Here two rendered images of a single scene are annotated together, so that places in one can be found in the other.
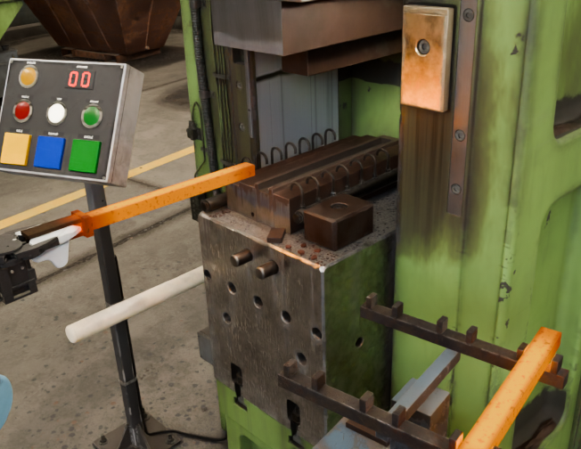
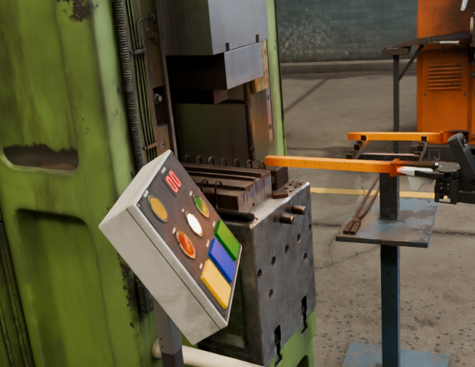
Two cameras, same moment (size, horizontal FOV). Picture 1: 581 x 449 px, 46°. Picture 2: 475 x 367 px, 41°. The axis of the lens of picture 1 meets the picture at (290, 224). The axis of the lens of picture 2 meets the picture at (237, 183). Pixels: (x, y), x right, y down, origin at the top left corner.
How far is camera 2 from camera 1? 2.48 m
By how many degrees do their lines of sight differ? 95
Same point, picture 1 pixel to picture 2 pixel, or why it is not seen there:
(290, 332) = (301, 245)
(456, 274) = not seen: hidden behind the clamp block
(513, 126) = (278, 82)
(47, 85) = (169, 204)
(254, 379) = (286, 318)
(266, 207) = (260, 188)
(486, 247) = (279, 148)
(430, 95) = (266, 80)
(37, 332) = not seen: outside the picture
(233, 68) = (157, 132)
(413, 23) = not seen: hidden behind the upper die
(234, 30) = (239, 72)
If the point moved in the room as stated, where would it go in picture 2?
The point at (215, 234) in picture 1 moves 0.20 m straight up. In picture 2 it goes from (264, 229) to (258, 159)
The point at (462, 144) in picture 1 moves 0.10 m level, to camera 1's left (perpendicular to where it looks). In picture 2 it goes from (269, 101) to (280, 106)
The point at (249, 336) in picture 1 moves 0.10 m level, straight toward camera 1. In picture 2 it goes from (283, 285) to (313, 277)
